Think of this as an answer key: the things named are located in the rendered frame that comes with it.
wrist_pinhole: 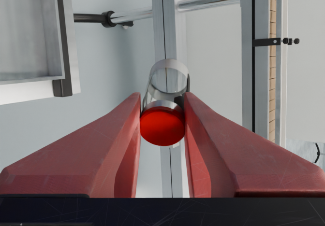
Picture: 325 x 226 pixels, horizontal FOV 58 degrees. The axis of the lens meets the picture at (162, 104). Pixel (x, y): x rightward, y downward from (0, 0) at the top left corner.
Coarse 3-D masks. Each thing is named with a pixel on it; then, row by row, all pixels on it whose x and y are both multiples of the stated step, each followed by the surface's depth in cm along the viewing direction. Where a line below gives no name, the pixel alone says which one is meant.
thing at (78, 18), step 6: (108, 12) 146; (114, 12) 149; (78, 18) 137; (84, 18) 138; (90, 18) 140; (96, 18) 141; (102, 18) 143; (108, 18) 145; (102, 24) 148; (108, 24) 146; (114, 24) 148; (120, 24) 156; (126, 24) 160; (132, 24) 167
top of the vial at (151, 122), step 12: (156, 108) 12; (168, 108) 12; (144, 120) 12; (156, 120) 12; (168, 120) 12; (180, 120) 12; (144, 132) 13; (156, 132) 13; (168, 132) 13; (180, 132) 12; (156, 144) 13; (168, 144) 13
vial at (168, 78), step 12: (168, 60) 15; (156, 72) 14; (168, 72) 14; (180, 72) 15; (156, 84) 13; (168, 84) 13; (180, 84) 14; (144, 96) 13; (156, 96) 13; (168, 96) 13; (180, 96) 13; (144, 108) 13; (180, 108) 13
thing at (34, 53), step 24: (0, 0) 36; (24, 0) 38; (48, 0) 38; (0, 24) 36; (24, 24) 38; (48, 24) 39; (0, 48) 36; (24, 48) 38; (48, 48) 40; (0, 72) 36; (24, 72) 38; (48, 72) 41
